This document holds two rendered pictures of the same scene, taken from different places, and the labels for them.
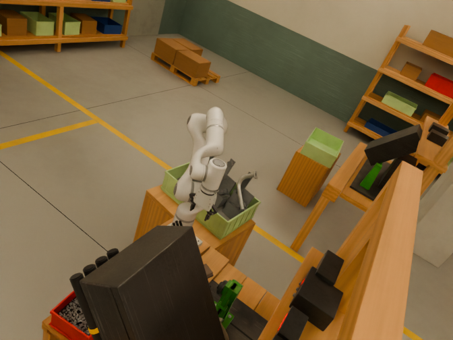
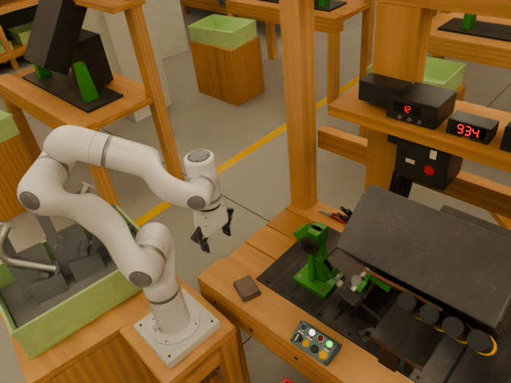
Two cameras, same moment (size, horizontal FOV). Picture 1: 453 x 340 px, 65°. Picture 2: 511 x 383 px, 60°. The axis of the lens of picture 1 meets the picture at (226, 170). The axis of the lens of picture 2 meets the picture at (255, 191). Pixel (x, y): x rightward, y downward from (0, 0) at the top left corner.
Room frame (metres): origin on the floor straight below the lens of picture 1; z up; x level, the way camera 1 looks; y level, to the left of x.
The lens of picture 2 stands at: (0.78, 0.88, 2.26)
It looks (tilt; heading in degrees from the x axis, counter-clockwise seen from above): 38 degrees down; 297
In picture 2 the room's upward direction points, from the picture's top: 7 degrees counter-clockwise
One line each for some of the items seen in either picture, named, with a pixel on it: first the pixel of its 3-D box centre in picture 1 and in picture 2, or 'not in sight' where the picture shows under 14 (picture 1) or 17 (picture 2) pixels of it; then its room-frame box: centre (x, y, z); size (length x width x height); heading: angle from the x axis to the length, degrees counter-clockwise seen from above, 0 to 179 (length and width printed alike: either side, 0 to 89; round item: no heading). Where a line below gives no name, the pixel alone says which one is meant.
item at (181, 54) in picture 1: (187, 60); not in sight; (6.92, 1.53, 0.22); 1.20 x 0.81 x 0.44; 65
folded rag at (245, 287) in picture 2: (203, 272); (246, 287); (1.37, -0.09, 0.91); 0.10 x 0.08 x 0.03; 139
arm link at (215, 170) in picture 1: (213, 173); (202, 176); (1.37, 0.05, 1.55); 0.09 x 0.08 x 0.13; 110
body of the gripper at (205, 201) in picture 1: (205, 197); (211, 214); (1.37, 0.04, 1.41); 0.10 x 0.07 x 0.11; 71
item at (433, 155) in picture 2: not in sight; (429, 154); (0.81, -0.40, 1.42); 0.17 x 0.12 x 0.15; 161
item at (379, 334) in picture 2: not in sight; (427, 308); (0.74, -0.05, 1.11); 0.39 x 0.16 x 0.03; 71
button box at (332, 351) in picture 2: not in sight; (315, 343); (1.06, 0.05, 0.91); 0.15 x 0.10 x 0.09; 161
